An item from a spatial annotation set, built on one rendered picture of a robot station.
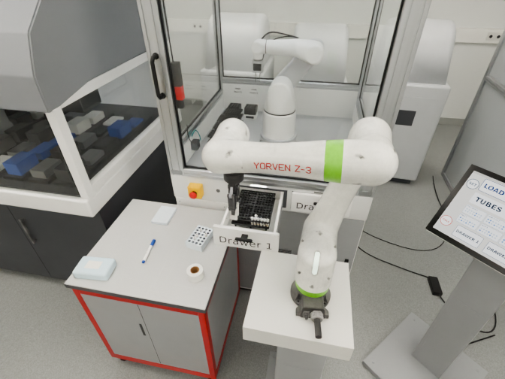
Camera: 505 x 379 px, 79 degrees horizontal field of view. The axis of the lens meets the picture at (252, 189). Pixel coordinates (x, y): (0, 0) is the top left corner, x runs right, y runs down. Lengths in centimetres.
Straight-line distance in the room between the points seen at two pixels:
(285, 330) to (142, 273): 67
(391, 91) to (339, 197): 47
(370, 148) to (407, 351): 156
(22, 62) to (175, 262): 97
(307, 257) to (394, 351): 123
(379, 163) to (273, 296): 66
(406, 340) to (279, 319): 120
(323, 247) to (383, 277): 148
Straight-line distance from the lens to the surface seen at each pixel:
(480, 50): 488
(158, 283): 140
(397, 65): 129
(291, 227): 169
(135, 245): 158
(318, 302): 115
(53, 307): 255
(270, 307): 119
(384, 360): 212
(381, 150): 82
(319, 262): 103
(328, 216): 111
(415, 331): 228
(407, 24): 127
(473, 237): 143
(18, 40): 148
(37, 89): 146
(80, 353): 228
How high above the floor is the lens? 185
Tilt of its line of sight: 37 degrees down
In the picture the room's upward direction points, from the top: straight up
